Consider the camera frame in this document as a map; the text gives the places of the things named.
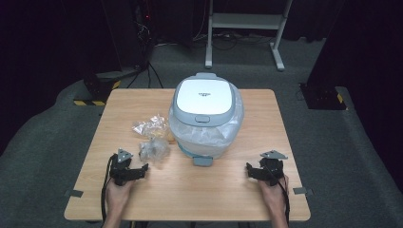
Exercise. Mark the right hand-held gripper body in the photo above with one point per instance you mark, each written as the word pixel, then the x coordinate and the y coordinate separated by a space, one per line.
pixel 272 169

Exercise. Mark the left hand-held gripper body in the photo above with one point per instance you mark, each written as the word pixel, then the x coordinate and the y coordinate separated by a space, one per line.
pixel 122 172

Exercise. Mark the clear plastic wrapper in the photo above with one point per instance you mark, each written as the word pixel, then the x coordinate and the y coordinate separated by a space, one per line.
pixel 150 126
pixel 154 149

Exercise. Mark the clear plastic liner bag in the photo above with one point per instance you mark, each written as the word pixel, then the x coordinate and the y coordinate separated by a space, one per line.
pixel 206 136

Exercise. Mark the white grey pedal trash can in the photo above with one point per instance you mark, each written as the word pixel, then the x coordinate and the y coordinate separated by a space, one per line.
pixel 202 95

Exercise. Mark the person's left hand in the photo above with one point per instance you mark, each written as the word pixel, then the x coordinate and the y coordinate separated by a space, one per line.
pixel 116 199

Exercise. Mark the person's right hand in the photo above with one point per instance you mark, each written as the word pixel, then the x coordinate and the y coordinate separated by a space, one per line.
pixel 276 199

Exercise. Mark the grey tape piece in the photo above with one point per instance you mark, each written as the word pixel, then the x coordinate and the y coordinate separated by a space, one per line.
pixel 73 193
pixel 302 191

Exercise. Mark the black striped stand base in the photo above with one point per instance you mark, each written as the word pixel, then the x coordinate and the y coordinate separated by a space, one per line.
pixel 323 96
pixel 98 90

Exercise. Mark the dark equipment rack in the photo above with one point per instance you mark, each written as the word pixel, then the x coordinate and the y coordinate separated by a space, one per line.
pixel 144 28

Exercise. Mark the white metal stand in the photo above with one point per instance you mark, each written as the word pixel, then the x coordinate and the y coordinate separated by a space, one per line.
pixel 247 21

